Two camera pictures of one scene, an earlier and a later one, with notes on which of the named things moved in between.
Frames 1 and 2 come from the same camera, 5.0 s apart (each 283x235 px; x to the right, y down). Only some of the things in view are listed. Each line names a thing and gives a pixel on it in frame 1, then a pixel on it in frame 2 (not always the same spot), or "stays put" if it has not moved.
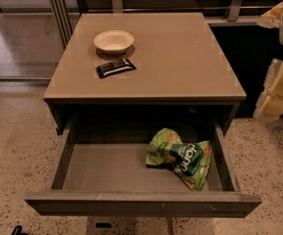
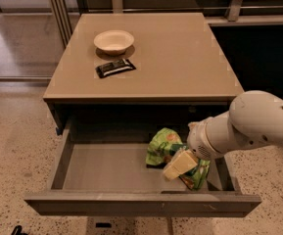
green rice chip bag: (191, 161) stays put
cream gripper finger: (280, 89) -> (183, 162)
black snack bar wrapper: (114, 68) stays put
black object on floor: (18, 230) stays put
